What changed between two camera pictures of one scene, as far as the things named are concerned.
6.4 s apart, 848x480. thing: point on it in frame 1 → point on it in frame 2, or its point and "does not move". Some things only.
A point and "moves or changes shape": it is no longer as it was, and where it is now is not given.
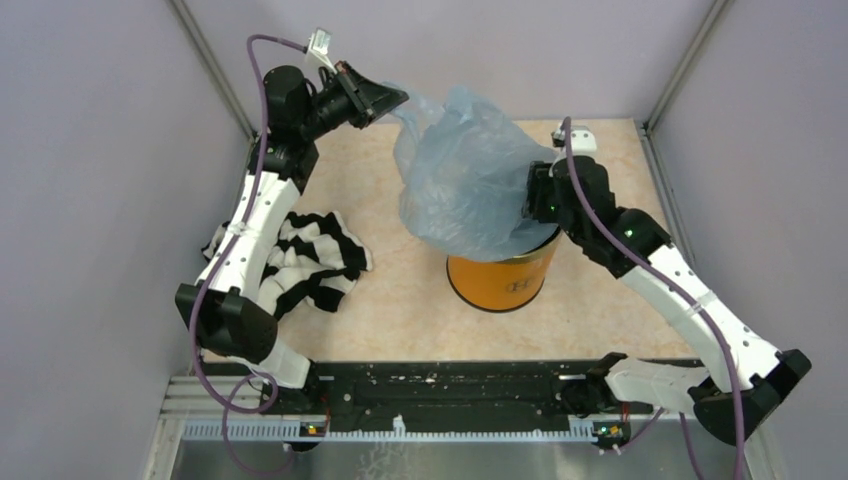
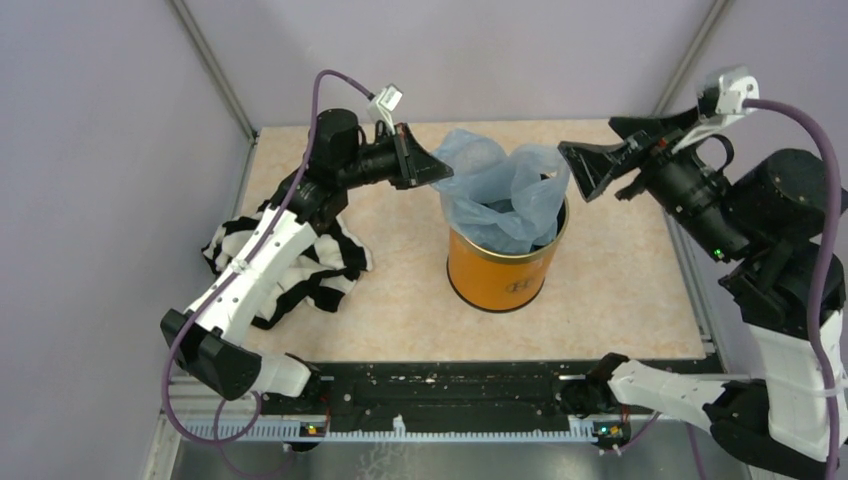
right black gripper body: x=541 y=200 → x=689 y=189
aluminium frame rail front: x=194 y=398 does not move
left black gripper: x=369 y=99 → x=415 y=166
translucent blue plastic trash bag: x=464 y=177 moves or changes shape
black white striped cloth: x=313 y=261 does not move
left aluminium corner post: x=219 y=76 does not move
